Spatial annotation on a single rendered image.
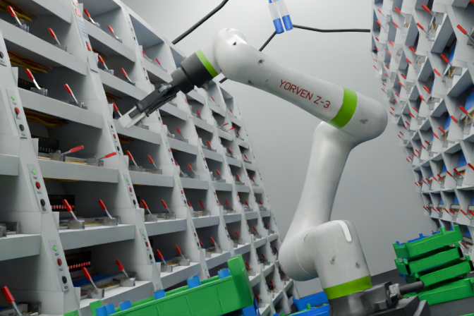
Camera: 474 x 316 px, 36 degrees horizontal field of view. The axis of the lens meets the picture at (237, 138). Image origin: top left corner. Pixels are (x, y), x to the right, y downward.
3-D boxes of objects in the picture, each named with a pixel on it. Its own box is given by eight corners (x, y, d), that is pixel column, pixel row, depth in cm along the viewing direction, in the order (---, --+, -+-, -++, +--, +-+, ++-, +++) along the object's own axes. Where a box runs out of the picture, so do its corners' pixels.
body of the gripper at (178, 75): (192, 84, 202) (166, 104, 203) (198, 89, 211) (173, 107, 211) (178, 63, 203) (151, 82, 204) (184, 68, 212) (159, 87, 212)
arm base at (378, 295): (432, 293, 185) (424, 270, 186) (420, 301, 172) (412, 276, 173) (339, 318, 195) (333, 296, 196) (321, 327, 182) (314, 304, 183)
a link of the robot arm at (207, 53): (250, 45, 213) (230, 16, 208) (260, 58, 202) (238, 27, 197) (211, 73, 214) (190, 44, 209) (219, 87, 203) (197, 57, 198)
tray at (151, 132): (160, 144, 308) (161, 112, 309) (112, 131, 248) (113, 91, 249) (115, 144, 311) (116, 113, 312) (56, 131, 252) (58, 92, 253)
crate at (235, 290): (254, 294, 137) (241, 253, 138) (253, 305, 117) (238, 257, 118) (103, 343, 136) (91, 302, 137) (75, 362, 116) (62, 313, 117)
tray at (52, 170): (118, 183, 236) (119, 154, 237) (37, 177, 177) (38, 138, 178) (61, 182, 240) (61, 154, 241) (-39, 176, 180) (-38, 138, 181)
